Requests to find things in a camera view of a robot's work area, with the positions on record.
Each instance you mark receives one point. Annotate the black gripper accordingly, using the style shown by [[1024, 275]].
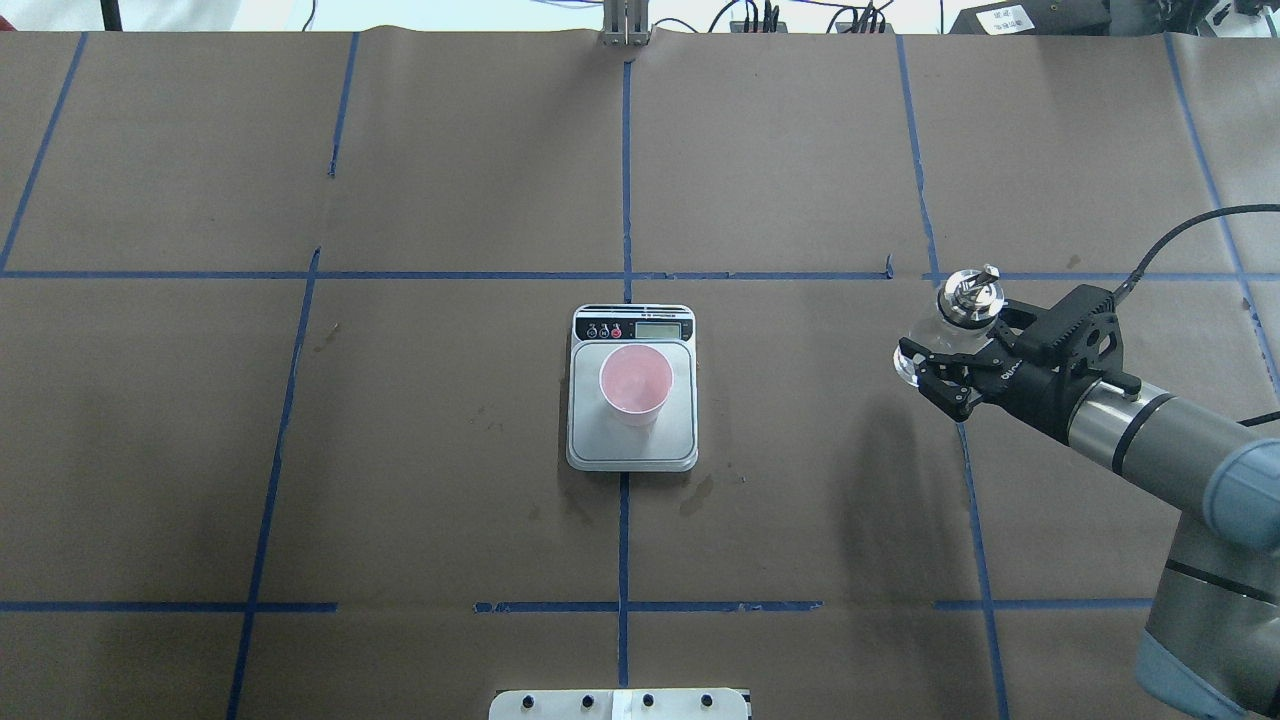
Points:
[[1038, 394]]

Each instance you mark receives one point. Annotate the clear glass sauce bottle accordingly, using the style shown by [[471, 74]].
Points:
[[965, 307]]

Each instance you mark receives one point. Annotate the pink plastic cup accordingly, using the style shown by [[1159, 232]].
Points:
[[636, 382]]

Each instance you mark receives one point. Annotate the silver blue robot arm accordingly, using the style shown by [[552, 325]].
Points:
[[1209, 646]]

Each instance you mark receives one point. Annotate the white digital kitchen scale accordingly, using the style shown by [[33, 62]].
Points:
[[595, 439]]

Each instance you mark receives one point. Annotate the black power strip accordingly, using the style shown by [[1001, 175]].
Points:
[[760, 22]]

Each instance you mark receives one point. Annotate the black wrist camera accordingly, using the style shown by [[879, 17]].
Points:
[[1079, 338]]

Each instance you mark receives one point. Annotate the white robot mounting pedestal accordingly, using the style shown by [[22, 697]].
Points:
[[623, 703]]

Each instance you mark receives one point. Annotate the grey aluminium frame post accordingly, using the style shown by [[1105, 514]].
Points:
[[625, 23]]

